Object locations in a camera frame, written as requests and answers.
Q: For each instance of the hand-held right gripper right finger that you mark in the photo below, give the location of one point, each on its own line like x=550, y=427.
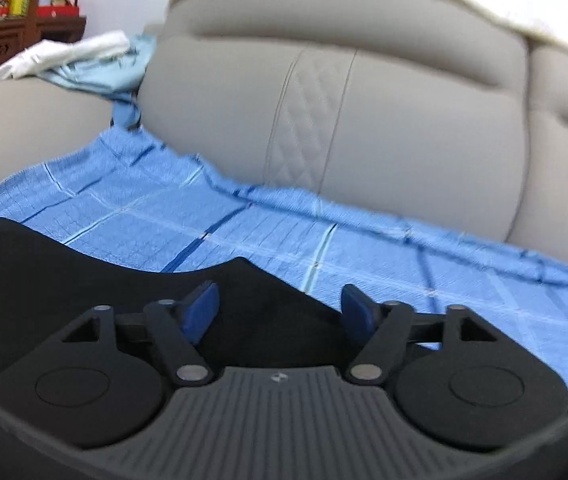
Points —
x=356, y=310

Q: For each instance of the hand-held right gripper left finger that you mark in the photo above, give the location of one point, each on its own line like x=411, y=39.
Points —
x=201, y=307

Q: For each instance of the black pants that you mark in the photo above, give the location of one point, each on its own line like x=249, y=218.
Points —
x=64, y=280

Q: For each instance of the blue checked blanket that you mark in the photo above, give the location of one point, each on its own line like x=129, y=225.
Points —
x=274, y=240

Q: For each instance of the beige leather sofa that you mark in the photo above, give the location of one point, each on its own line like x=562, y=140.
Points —
x=343, y=110

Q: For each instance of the light blue cloth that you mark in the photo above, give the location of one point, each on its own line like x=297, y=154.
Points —
x=109, y=77

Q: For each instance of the white folded cloth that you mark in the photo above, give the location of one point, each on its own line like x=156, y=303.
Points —
x=64, y=52

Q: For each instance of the dark wooden cabinet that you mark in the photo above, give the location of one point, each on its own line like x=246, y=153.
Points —
x=14, y=40

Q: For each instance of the red box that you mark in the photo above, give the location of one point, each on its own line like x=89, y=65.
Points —
x=58, y=11

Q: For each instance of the yellow container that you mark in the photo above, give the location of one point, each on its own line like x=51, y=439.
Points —
x=20, y=1

